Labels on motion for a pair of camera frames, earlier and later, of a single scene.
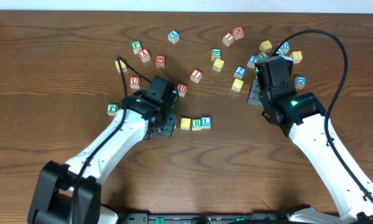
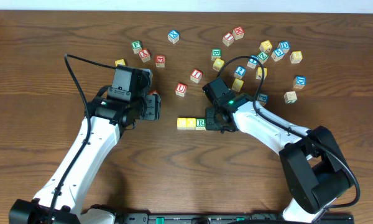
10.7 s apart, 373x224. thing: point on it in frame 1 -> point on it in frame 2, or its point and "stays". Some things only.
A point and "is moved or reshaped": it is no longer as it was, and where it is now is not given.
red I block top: (228, 39) stays
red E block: (160, 61) stays
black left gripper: (167, 127) -> (153, 107)
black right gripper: (255, 94) -> (212, 119)
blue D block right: (299, 81) stays
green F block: (137, 46) stays
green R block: (196, 124) is moved or reshaped
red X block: (145, 55) stays
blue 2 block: (240, 72) stays
